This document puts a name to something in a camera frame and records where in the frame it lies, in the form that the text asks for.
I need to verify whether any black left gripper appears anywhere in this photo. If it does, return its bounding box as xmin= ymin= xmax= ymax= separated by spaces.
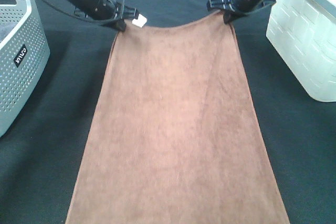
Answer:
xmin=68 ymin=0 xmax=139 ymax=31

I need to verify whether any brown microfibre towel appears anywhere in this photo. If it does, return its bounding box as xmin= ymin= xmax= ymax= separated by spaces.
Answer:
xmin=66 ymin=12 xmax=289 ymax=223

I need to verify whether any grey towel in basket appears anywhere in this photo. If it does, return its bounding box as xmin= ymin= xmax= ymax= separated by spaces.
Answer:
xmin=0 ymin=23 xmax=16 ymax=41

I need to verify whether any white woven-pattern storage bin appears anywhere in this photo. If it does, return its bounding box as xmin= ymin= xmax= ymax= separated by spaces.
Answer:
xmin=266 ymin=0 xmax=335 ymax=102

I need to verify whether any grey perforated laundry basket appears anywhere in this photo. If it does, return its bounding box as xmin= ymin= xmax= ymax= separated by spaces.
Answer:
xmin=1 ymin=0 xmax=50 ymax=135

